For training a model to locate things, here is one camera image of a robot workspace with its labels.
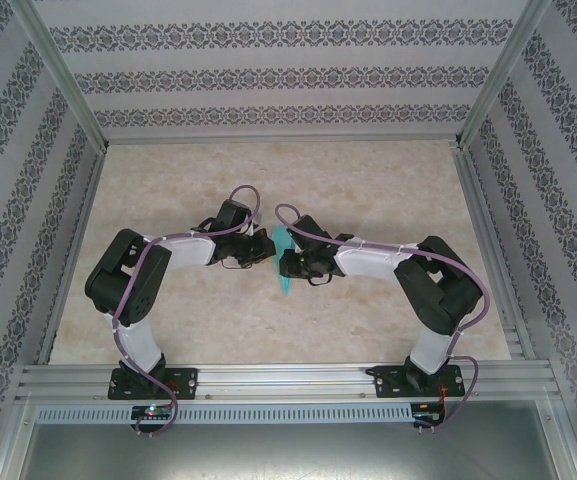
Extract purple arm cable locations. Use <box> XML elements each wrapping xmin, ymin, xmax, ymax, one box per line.
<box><xmin>111</xmin><ymin>184</ymin><xmax>263</xmax><ymax>437</ymax></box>
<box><xmin>273</xmin><ymin>202</ymin><xmax>492</xmax><ymax>431</ymax></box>

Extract aluminium frame post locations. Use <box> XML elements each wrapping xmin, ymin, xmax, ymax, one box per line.
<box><xmin>15</xmin><ymin>0</ymin><xmax>110</xmax><ymax>149</ymax></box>
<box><xmin>454</xmin><ymin>0</ymin><xmax>552</xmax><ymax>149</ymax></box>

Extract slotted grey cable duct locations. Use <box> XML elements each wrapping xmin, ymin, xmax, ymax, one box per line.
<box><xmin>35</xmin><ymin>402</ymin><xmax>415</xmax><ymax>424</ymax></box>

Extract aluminium mounting rail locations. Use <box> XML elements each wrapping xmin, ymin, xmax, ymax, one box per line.
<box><xmin>15</xmin><ymin>360</ymin><xmax>558</xmax><ymax>401</ymax></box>

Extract grey sheet metal panel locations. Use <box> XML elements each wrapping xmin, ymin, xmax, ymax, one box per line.
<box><xmin>0</xmin><ymin>397</ymin><xmax>577</xmax><ymax>480</ymax></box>

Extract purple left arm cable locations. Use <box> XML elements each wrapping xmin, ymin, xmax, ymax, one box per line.
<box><xmin>111</xmin><ymin>184</ymin><xmax>263</xmax><ymax>437</ymax></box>

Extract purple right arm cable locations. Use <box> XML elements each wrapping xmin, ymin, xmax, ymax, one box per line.
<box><xmin>273</xmin><ymin>202</ymin><xmax>492</xmax><ymax>431</ymax></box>

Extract light blue paper sheet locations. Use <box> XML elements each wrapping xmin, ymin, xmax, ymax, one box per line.
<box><xmin>271</xmin><ymin>225</ymin><xmax>299</xmax><ymax>299</ymax></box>

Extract aluminium side rail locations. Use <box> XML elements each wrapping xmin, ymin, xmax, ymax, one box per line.
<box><xmin>451</xmin><ymin>142</ymin><xmax>538</xmax><ymax>362</ymax></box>
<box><xmin>35</xmin><ymin>144</ymin><xmax>109</xmax><ymax>366</ymax></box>

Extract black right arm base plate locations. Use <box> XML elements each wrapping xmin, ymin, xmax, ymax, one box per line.
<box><xmin>373</xmin><ymin>363</ymin><xmax>467</xmax><ymax>399</ymax></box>

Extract aluminium frame crossbar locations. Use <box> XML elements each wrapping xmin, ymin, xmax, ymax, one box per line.
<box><xmin>102</xmin><ymin>130</ymin><xmax>462</xmax><ymax>147</ymax></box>

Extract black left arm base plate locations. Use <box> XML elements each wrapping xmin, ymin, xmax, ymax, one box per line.
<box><xmin>107</xmin><ymin>367</ymin><xmax>199</xmax><ymax>401</ymax></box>

